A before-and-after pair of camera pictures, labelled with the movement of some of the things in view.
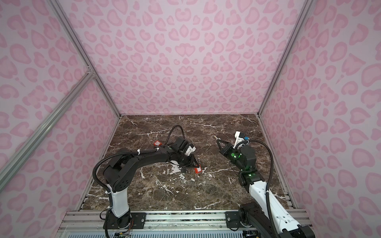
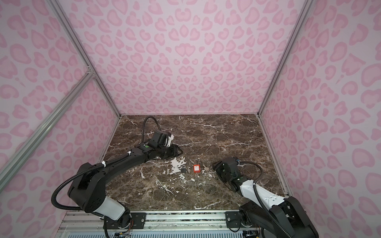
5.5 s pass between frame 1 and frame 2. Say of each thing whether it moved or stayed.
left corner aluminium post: stayed
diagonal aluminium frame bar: stayed
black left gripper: moved
